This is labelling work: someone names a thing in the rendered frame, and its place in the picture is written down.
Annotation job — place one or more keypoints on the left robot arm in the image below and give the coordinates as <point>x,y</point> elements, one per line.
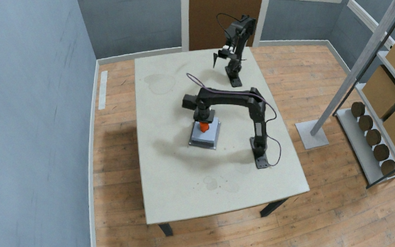
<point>256,107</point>

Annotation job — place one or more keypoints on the pale blue flat plate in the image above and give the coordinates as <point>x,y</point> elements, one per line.
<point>208,135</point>

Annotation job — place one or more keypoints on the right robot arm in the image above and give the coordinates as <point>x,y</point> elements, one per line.
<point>235,30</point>

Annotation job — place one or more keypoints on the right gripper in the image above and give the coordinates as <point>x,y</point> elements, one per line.
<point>223,56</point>

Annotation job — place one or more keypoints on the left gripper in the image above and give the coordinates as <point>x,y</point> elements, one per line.
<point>207,118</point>

